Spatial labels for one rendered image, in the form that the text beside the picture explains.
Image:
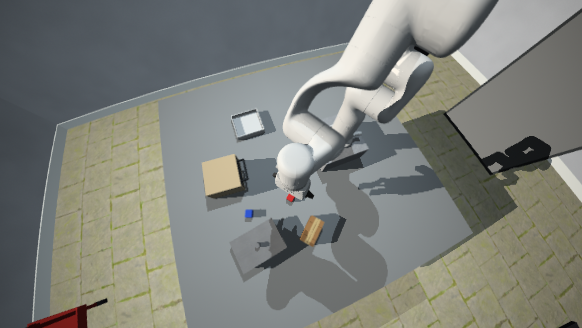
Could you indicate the light wooden cabinet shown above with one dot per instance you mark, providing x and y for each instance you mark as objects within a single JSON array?
[{"x": 223, "y": 176}]

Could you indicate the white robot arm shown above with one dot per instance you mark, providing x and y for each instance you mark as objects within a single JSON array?
[{"x": 388, "y": 29}]

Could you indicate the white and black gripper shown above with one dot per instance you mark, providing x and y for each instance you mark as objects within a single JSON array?
[{"x": 300, "y": 194}]

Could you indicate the brown cardboard box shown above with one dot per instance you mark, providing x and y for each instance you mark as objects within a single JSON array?
[{"x": 311, "y": 230}]

